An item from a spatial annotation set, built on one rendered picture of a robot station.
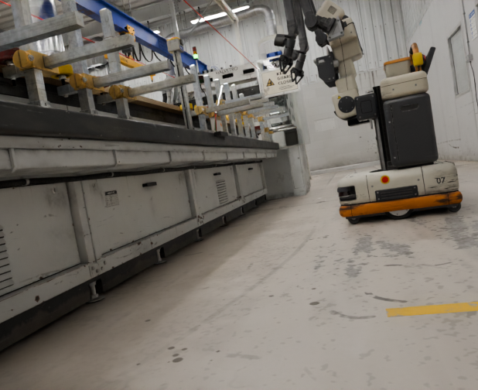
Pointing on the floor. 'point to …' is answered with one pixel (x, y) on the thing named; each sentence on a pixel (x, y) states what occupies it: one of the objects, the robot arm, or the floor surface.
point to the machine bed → (89, 225)
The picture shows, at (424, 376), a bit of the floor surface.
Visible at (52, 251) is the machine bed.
